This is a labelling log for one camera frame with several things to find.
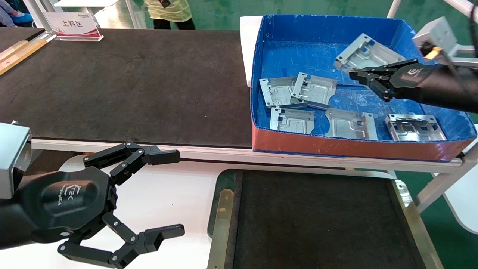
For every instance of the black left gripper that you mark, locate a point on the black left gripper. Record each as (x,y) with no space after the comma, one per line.
(71,198)

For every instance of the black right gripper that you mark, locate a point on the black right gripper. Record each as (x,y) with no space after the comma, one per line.
(412,80)

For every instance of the grey metal plate part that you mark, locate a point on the grey metal plate part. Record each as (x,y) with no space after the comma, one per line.
(412,129)
(276,91)
(351,125)
(313,89)
(291,121)
(368,54)

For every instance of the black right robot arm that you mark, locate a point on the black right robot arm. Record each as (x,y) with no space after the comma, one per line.
(455,89)

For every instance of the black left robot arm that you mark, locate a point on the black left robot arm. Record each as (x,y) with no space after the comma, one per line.
(11,224)

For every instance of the black tray container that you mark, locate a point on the black tray container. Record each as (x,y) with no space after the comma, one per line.
(317,224)

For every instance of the blue cardboard box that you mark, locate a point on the blue cardboard box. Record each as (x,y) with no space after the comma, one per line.
(298,56)

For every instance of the black table mat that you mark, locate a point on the black table mat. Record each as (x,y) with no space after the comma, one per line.
(130,86)

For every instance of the white table leg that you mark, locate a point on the white table leg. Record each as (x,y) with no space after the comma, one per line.
(440,183)

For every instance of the white curved panel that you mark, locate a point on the white curved panel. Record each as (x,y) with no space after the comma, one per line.
(465,201)

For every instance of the person in yellow top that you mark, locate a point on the person in yellow top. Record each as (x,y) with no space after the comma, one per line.
(168,11)

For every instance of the white red sign card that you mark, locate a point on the white red sign card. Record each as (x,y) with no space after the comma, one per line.
(73,26)

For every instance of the wooden strip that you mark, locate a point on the wooden strip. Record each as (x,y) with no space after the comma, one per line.
(20,54)

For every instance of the person in blue clothes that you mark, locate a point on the person in blue clothes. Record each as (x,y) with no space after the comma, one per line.
(9,13)

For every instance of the white table edge rail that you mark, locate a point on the white table edge rail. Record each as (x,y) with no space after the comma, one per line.
(224,153)

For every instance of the white frame tube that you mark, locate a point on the white frame tube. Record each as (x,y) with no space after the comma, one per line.
(393,8)
(461,6)

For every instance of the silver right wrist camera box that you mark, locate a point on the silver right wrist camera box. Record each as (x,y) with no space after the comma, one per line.
(437,35)

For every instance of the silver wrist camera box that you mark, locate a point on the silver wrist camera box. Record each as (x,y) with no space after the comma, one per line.
(13,160)
(437,35)

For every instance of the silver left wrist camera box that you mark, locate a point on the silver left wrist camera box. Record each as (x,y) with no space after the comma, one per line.
(13,160)

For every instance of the aluminium frame post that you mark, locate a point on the aluminium frame post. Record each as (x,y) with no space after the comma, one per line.
(37,15)

